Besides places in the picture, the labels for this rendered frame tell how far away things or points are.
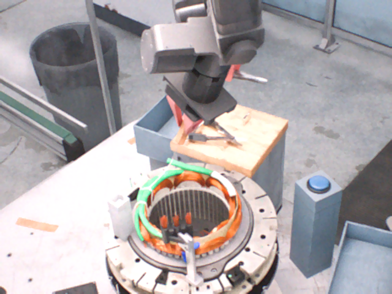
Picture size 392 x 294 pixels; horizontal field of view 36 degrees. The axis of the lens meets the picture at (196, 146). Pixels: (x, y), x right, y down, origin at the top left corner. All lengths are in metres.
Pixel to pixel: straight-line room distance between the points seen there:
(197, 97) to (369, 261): 0.49
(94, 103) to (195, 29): 1.97
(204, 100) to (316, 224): 0.52
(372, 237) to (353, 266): 0.07
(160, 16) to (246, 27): 2.89
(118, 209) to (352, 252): 0.44
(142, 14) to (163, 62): 2.95
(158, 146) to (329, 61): 2.30
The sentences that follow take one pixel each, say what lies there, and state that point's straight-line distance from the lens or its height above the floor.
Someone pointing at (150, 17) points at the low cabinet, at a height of 0.18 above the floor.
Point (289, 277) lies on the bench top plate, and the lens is 1.43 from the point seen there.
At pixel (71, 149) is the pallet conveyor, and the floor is 0.74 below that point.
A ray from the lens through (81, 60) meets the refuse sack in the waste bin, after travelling 2.97.
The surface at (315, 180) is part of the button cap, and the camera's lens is 1.26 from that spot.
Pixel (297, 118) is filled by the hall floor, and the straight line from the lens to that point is 3.12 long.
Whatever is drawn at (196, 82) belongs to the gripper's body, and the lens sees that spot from 0.84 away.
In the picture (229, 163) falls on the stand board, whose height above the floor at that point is 1.06.
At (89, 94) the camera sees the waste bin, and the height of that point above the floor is 0.39.
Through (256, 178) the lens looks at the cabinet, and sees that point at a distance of 1.31.
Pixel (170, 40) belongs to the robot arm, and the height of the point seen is 1.53.
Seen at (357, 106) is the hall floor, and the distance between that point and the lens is 3.23.
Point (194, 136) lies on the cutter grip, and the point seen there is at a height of 1.09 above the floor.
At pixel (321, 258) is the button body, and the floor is 0.83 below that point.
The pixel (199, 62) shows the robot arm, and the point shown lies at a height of 1.48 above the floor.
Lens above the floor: 1.92
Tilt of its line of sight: 41 degrees down
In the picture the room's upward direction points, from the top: 4 degrees counter-clockwise
